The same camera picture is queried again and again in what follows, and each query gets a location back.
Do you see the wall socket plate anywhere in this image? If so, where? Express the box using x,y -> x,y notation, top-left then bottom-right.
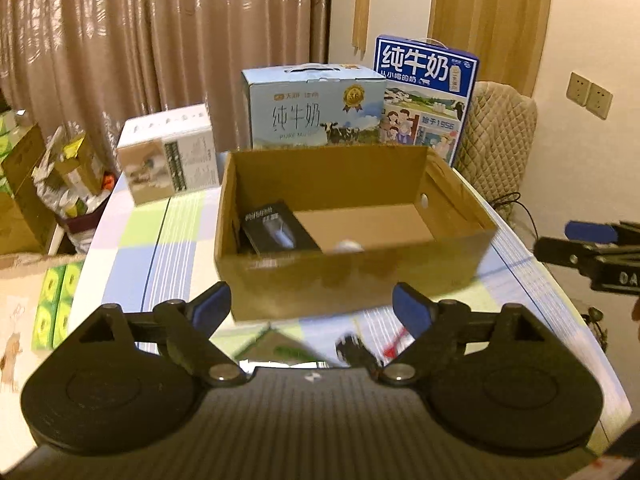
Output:
565,72 -> 613,120

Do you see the open brown cardboard box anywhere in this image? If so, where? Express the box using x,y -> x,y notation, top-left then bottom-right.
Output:
215,145 -> 497,321

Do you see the cardboard boxes pile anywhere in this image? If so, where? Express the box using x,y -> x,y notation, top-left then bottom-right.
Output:
1,110 -> 116,255

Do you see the dark blue milk carton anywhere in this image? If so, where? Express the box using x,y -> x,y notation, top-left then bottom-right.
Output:
373,35 -> 480,164

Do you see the black toy car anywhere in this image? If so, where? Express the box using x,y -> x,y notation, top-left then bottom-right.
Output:
335,333 -> 383,378

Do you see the green tissue pack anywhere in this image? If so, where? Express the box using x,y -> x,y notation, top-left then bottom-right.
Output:
32,260 -> 85,351

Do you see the checkered bed sheet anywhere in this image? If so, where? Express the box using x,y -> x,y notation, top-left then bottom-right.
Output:
70,183 -> 639,479

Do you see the quilted beige chair back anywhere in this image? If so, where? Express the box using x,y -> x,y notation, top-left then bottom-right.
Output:
454,81 -> 538,202

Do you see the brown curtain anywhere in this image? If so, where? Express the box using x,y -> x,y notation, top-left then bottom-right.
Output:
1,0 -> 330,166

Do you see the white beige product box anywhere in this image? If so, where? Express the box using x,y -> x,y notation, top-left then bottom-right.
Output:
116,104 -> 220,206

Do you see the small black product box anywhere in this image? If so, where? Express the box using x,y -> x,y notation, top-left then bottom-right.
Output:
241,200 -> 320,255

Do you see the light blue milk carton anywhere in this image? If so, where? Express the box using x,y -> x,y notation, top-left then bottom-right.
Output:
242,63 -> 386,148

